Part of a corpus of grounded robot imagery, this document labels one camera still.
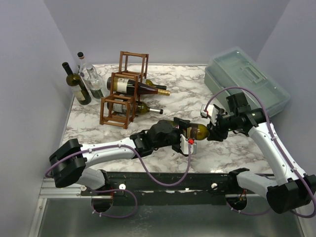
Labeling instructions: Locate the purple cable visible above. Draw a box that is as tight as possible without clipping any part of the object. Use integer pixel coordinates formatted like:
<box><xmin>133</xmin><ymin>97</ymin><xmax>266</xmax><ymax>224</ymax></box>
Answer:
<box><xmin>207</xmin><ymin>86</ymin><xmax>316</xmax><ymax>218</ymax></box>
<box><xmin>44</xmin><ymin>142</ymin><xmax>192</xmax><ymax>219</ymax></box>

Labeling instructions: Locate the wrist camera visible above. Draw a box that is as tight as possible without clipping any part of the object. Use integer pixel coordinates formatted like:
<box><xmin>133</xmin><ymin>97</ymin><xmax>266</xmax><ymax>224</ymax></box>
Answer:
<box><xmin>200</xmin><ymin>104</ymin><xmax>219</xmax><ymax>125</ymax></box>
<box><xmin>180</xmin><ymin>134</ymin><xmax>197</xmax><ymax>156</ymax></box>

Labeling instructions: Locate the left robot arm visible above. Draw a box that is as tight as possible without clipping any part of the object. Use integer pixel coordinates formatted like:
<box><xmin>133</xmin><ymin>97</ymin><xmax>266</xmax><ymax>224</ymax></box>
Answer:
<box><xmin>46</xmin><ymin>120</ymin><xmax>197</xmax><ymax>195</ymax></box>

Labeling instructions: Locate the black front mounting rail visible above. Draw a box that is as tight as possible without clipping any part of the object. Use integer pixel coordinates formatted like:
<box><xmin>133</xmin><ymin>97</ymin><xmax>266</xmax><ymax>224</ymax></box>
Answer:
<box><xmin>81</xmin><ymin>172</ymin><xmax>243</xmax><ymax>207</ymax></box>

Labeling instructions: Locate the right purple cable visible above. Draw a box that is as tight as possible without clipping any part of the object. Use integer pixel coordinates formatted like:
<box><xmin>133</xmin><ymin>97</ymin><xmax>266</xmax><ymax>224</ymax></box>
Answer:
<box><xmin>207</xmin><ymin>86</ymin><xmax>316</xmax><ymax>218</ymax></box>

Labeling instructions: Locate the translucent green plastic toolbox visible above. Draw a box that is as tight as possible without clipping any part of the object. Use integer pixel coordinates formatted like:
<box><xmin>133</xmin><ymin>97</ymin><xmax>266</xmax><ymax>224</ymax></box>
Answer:
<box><xmin>204</xmin><ymin>47</ymin><xmax>290</xmax><ymax>117</ymax></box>

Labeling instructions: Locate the green bottle white label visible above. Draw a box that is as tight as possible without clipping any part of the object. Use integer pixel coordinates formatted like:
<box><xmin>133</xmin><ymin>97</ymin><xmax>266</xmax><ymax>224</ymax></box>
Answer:
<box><xmin>62</xmin><ymin>62</ymin><xmax>91</xmax><ymax>106</ymax></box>

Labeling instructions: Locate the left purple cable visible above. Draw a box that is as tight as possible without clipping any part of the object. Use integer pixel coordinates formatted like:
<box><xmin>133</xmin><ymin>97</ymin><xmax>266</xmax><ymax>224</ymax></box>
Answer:
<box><xmin>44</xmin><ymin>142</ymin><xmax>192</xmax><ymax>219</ymax></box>

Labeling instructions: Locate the clear bottle dark label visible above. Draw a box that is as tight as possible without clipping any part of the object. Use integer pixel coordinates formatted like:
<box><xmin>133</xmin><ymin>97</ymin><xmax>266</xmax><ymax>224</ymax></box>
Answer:
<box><xmin>86</xmin><ymin>66</ymin><xmax>108</xmax><ymax>100</ymax></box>

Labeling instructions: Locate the brown wooden wine rack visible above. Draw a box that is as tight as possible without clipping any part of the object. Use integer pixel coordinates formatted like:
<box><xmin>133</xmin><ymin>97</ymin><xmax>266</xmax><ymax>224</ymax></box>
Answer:
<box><xmin>99</xmin><ymin>51</ymin><xmax>149</xmax><ymax>129</ymax></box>

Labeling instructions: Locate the clear wine bottle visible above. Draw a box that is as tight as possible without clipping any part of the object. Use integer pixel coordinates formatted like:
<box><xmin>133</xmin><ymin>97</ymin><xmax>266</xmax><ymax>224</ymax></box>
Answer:
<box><xmin>77</xmin><ymin>52</ymin><xmax>95</xmax><ymax>82</ymax></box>

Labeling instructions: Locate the dark bottle gold foil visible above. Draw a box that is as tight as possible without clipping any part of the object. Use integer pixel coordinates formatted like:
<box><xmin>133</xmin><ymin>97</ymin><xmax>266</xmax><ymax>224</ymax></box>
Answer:
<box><xmin>113</xmin><ymin>77</ymin><xmax>170</xmax><ymax>96</ymax></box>

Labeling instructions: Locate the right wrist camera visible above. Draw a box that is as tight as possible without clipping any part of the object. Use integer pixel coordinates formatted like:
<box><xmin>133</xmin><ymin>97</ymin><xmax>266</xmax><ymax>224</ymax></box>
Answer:
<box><xmin>200</xmin><ymin>104</ymin><xmax>219</xmax><ymax>125</ymax></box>

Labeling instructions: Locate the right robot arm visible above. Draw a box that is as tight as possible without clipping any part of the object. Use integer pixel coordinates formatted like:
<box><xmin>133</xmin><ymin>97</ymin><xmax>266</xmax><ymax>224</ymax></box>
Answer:
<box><xmin>200</xmin><ymin>92</ymin><xmax>316</xmax><ymax>214</ymax></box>

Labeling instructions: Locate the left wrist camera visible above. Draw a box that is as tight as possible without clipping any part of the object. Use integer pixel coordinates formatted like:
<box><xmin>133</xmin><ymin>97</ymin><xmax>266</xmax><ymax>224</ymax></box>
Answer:
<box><xmin>180</xmin><ymin>134</ymin><xmax>197</xmax><ymax>156</ymax></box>

